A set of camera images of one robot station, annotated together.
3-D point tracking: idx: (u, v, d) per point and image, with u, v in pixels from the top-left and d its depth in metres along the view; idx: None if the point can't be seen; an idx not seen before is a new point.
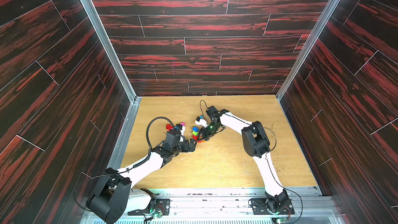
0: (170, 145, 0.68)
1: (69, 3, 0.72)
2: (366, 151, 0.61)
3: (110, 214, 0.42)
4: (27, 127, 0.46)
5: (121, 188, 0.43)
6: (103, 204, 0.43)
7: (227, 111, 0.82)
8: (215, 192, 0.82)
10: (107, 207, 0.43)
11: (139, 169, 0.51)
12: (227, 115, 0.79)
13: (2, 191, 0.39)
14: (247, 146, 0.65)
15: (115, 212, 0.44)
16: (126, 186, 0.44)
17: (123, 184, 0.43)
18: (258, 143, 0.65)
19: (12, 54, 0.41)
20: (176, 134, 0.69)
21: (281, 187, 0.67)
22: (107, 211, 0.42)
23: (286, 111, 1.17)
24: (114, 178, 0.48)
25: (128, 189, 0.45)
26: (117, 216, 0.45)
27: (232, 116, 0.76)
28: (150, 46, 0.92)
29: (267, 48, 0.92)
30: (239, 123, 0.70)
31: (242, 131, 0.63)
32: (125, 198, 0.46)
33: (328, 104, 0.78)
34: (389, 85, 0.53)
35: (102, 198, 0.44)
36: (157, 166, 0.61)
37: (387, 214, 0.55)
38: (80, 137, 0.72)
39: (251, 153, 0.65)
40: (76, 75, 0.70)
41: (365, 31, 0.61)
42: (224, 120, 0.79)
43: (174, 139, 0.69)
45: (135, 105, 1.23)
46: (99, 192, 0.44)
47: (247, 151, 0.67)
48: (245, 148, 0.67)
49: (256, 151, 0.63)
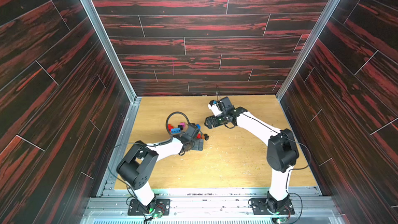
0: (190, 138, 0.74)
1: (69, 4, 0.72)
2: (366, 151, 0.61)
3: (137, 181, 0.47)
4: (27, 127, 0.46)
5: (149, 159, 0.48)
6: (131, 171, 0.48)
7: (244, 110, 0.69)
8: (215, 192, 0.82)
10: (136, 173, 0.48)
11: (162, 149, 0.56)
12: (246, 116, 0.66)
13: (2, 192, 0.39)
14: (272, 158, 0.55)
15: (141, 180, 0.49)
16: (154, 158, 0.49)
17: (151, 156, 0.48)
18: (286, 154, 0.54)
19: (11, 55, 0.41)
20: (197, 127, 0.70)
21: (281, 197, 0.64)
22: (134, 178, 0.47)
23: (286, 111, 1.17)
24: (142, 151, 0.53)
25: (155, 160, 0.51)
26: (141, 184, 0.50)
27: (253, 119, 0.63)
28: (150, 46, 0.92)
29: (267, 48, 0.92)
30: (261, 127, 0.59)
31: (268, 140, 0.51)
32: (151, 168, 0.51)
33: (329, 104, 0.77)
34: (389, 85, 0.53)
35: (131, 166, 0.49)
36: (176, 151, 0.66)
37: (387, 214, 0.55)
38: (80, 138, 0.72)
39: (276, 167, 0.54)
40: (76, 75, 0.69)
41: (365, 31, 0.61)
42: (243, 120, 0.65)
43: (195, 132, 0.76)
45: (135, 105, 1.23)
46: (130, 159, 0.49)
47: (271, 165, 0.57)
48: (268, 160, 0.57)
49: (283, 165, 0.52)
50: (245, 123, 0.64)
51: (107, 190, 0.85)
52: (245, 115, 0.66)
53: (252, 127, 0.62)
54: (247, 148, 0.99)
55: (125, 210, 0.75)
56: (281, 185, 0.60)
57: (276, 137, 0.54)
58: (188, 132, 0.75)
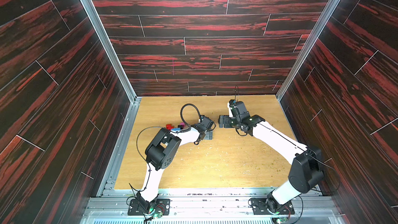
0: (205, 128, 0.81)
1: (69, 4, 0.72)
2: (366, 151, 0.61)
3: (162, 163, 0.54)
4: (27, 127, 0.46)
5: (174, 143, 0.55)
6: (158, 153, 0.56)
7: (260, 120, 0.62)
8: (215, 192, 0.82)
10: (161, 155, 0.55)
11: (184, 135, 0.63)
12: (266, 127, 0.59)
13: (2, 192, 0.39)
14: (295, 178, 0.48)
15: (166, 161, 0.56)
16: (178, 142, 0.56)
17: (175, 140, 0.56)
18: (312, 174, 0.47)
19: (11, 55, 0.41)
20: (212, 121, 0.83)
21: (284, 201, 0.62)
22: (160, 159, 0.54)
23: (286, 111, 1.17)
24: (166, 136, 0.61)
25: (178, 145, 0.57)
26: (165, 166, 0.57)
27: (273, 131, 0.56)
28: (150, 46, 0.92)
29: (267, 48, 0.92)
30: (282, 140, 0.52)
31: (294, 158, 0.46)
32: (175, 151, 0.58)
33: (329, 104, 0.77)
34: (389, 85, 0.53)
35: (157, 149, 0.57)
36: (193, 139, 0.71)
37: (387, 214, 0.55)
38: (80, 138, 0.72)
39: (300, 187, 0.48)
40: (76, 75, 0.69)
41: (365, 31, 0.61)
42: (259, 131, 0.59)
43: (210, 123, 0.83)
45: (135, 105, 1.23)
46: (156, 143, 0.57)
47: (292, 184, 0.51)
48: (289, 179, 0.51)
49: (308, 186, 0.46)
50: (263, 135, 0.58)
51: (107, 190, 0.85)
52: (262, 126, 0.59)
53: (270, 140, 0.56)
54: (247, 148, 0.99)
55: (125, 210, 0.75)
56: (287, 193, 0.58)
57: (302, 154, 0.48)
58: (203, 124, 0.82)
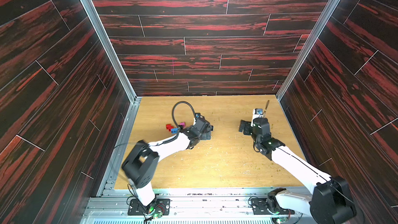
0: (198, 132, 0.71)
1: (69, 3, 0.72)
2: (366, 151, 0.61)
3: (140, 181, 0.47)
4: (27, 127, 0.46)
5: (150, 160, 0.47)
6: (133, 170, 0.48)
7: (281, 143, 0.62)
8: (215, 192, 0.82)
10: (138, 173, 0.48)
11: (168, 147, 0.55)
12: (284, 151, 0.57)
13: (2, 191, 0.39)
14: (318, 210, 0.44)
15: (144, 179, 0.49)
16: (155, 159, 0.48)
17: (152, 157, 0.47)
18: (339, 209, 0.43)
19: (12, 54, 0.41)
20: (206, 122, 0.72)
21: (283, 207, 0.63)
22: (137, 178, 0.47)
23: (286, 111, 1.17)
24: (145, 150, 0.52)
25: (156, 162, 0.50)
26: (144, 183, 0.50)
27: (293, 157, 0.54)
28: (150, 46, 0.92)
29: (267, 48, 0.92)
30: (304, 169, 0.49)
31: (315, 188, 0.43)
32: (154, 168, 0.50)
33: (329, 104, 0.77)
34: (389, 85, 0.53)
35: (134, 166, 0.49)
36: (183, 148, 0.64)
37: (387, 214, 0.55)
38: (80, 138, 0.72)
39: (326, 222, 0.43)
40: (76, 75, 0.70)
41: (365, 31, 0.61)
42: (277, 155, 0.58)
43: (203, 126, 0.72)
45: (135, 105, 1.23)
46: (132, 159, 0.49)
47: (317, 219, 0.45)
48: (312, 211, 0.46)
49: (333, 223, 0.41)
50: (283, 160, 0.56)
51: (107, 190, 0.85)
52: (281, 150, 0.58)
53: (290, 167, 0.53)
54: (247, 147, 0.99)
55: (125, 210, 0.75)
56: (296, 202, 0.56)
57: (324, 185, 0.43)
58: (197, 127, 0.71)
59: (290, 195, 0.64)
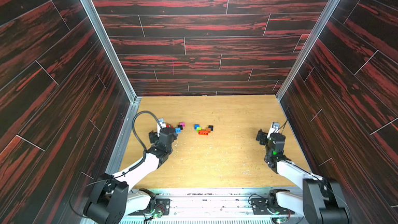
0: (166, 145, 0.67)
1: (69, 3, 0.72)
2: (366, 151, 0.61)
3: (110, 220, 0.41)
4: (27, 127, 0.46)
5: (118, 193, 0.42)
6: (100, 210, 0.42)
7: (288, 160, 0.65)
8: (215, 192, 0.82)
10: (105, 211, 0.42)
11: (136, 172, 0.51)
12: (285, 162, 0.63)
13: (2, 192, 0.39)
14: (308, 207, 0.45)
15: (115, 216, 0.43)
16: (124, 191, 0.43)
17: (120, 188, 0.43)
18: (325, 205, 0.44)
19: (11, 54, 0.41)
20: (169, 132, 0.67)
21: (281, 205, 0.64)
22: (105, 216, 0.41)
23: (286, 111, 1.17)
24: (111, 183, 0.47)
25: (126, 193, 0.45)
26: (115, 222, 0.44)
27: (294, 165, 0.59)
28: (150, 47, 0.92)
29: (267, 48, 0.92)
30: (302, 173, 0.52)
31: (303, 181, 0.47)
32: (124, 201, 0.45)
33: (328, 104, 0.78)
34: (389, 85, 0.53)
35: (100, 205, 0.43)
36: (154, 168, 0.61)
37: (387, 214, 0.55)
38: (80, 138, 0.72)
39: (312, 220, 0.44)
40: (76, 75, 0.70)
41: (365, 31, 0.61)
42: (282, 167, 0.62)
43: (168, 139, 0.68)
45: (135, 105, 1.23)
46: (96, 198, 0.43)
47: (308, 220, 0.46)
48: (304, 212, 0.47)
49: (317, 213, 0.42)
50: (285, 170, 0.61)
51: None
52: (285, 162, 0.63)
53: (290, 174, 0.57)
54: (247, 148, 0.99)
55: None
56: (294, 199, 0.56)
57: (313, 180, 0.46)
58: (163, 141, 0.66)
59: (291, 195, 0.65)
